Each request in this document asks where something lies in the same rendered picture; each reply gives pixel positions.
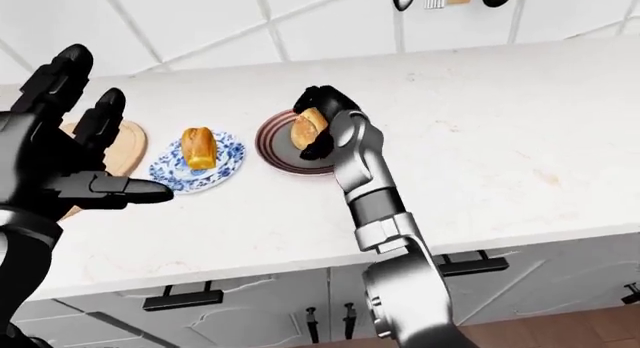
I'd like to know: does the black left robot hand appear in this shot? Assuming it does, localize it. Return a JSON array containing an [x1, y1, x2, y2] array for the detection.
[[0, 43, 175, 229]]

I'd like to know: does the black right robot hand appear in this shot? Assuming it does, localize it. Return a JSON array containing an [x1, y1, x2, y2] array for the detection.
[[291, 84, 362, 162]]

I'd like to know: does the round bread roll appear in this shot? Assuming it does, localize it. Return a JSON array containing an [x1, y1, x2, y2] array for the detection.
[[290, 107, 329, 152]]

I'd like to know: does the round wooden cutting board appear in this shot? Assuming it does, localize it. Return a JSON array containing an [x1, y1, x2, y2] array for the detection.
[[55, 120, 149, 224]]

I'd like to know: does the maroon striped grey plate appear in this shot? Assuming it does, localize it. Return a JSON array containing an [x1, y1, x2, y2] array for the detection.
[[254, 108, 339, 177]]

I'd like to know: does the golden loaf bread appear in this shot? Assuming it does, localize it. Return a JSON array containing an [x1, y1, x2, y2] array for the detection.
[[180, 126, 218, 171]]

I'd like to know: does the blue floral white plate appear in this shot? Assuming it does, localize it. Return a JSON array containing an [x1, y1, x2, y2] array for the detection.
[[148, 130, 247, 195]]

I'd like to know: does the white kitchen cabinet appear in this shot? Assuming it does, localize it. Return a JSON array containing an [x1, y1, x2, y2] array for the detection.
[[9, 233, 640, 348]]

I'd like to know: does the black drawer handle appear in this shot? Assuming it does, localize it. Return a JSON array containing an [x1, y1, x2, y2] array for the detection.
[[432, 249, 511, 278], [141, 280, 225, 313]]

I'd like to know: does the black cabinet door handle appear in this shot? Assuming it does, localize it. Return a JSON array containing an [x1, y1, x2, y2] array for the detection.
[[341, 303, 357, 339], [304, 306, 321, 345], [620, 282, 640, 306]]

